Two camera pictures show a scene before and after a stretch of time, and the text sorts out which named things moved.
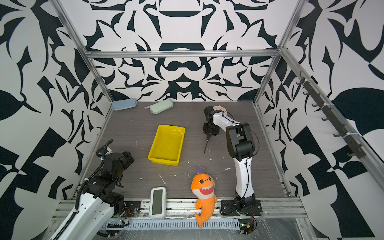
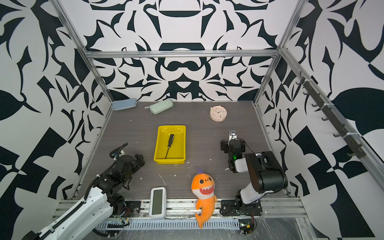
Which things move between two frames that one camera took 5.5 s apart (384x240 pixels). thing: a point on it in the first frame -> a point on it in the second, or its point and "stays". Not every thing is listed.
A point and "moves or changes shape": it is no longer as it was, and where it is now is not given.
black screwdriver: (208, 137) -> (171, 140)
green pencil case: (158, 107) stays
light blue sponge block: (119, 104) stays
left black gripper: (129, 158) -> (140, 160)
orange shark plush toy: (203, 187) stays
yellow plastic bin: (167, 145) moves or changes shape
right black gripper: (205, 131) -> (225, 146)
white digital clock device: (157, 204) stays
